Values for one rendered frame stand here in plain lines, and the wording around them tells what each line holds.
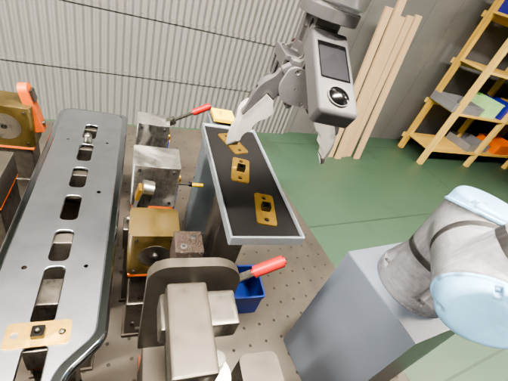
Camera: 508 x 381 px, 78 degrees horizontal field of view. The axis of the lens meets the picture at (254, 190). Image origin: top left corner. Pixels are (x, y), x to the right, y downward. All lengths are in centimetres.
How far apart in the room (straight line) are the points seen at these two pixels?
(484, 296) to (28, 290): 65
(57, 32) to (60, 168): 197
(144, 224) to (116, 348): 38
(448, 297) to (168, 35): 260
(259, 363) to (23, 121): 80
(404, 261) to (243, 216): 31
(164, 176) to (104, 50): 214
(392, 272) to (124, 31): 248
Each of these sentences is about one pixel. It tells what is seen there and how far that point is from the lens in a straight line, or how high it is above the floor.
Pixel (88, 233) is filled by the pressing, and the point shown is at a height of 100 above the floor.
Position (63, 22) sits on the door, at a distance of 274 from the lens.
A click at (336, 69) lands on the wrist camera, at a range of 37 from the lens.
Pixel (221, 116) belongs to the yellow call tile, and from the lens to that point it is 86.
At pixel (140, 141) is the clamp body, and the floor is 100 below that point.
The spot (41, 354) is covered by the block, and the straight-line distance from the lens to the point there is 61.
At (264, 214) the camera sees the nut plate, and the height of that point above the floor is 116.
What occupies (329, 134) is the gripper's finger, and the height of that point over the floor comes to 136.
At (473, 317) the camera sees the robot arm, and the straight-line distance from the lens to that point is 50.
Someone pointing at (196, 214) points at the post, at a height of 81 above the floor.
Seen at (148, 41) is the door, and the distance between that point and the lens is 278.
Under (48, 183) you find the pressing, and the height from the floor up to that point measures 100.
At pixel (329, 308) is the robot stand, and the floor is 95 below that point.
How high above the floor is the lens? 153
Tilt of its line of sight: 36 degrees down
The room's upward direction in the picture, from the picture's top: 21 degrees clockwise
